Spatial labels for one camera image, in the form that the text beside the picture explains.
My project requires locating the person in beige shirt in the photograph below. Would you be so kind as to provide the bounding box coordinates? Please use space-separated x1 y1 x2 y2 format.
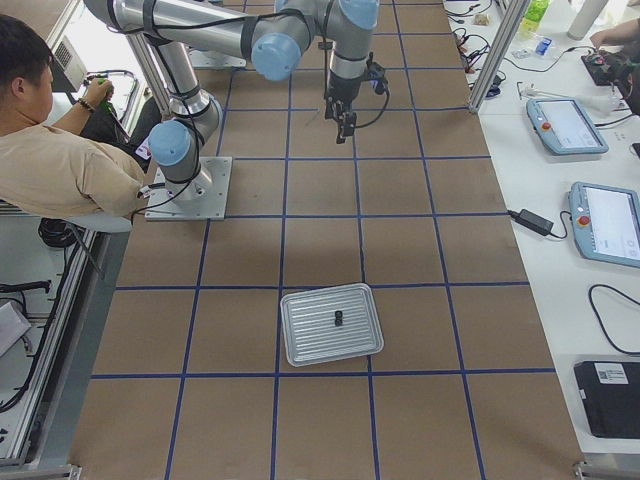
1 15 161 219

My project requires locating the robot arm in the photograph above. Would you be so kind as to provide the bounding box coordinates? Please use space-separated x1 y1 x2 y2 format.
85 1 379 144

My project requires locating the white cylinder cup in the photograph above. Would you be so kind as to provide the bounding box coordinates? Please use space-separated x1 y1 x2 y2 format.
566 0 608 40

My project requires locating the lower teach pendant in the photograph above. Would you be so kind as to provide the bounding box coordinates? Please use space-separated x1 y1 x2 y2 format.
568 182 639 268

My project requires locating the aluminium frame post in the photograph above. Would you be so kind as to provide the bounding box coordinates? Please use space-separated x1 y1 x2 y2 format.
468 0 530 113

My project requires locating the black looped cable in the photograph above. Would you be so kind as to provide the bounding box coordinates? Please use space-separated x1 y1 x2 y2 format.
587 283 640 356

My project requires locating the silver metal tray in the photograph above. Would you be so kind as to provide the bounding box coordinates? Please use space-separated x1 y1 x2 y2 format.
280 283 384 367

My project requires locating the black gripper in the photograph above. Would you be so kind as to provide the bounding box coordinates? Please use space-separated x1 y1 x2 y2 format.
324 70 366 144

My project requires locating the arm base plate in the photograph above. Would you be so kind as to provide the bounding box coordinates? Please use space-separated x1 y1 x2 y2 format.
188 47 247 70
143 157 233 221

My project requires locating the teach pendant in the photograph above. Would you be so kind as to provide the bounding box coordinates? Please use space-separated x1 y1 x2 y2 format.
526 98 609 156
568 182 639 268

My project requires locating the black box with label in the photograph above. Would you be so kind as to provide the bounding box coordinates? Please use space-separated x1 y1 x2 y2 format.
574 361 639 440

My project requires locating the black power adapter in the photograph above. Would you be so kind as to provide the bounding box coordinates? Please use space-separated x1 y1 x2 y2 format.
507 209 553 236

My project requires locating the upper teach pendant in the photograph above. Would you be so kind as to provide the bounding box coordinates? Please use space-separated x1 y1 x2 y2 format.
526 98 609 156

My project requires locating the green bottle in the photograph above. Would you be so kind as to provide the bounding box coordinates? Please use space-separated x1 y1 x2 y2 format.
518 0 551 38

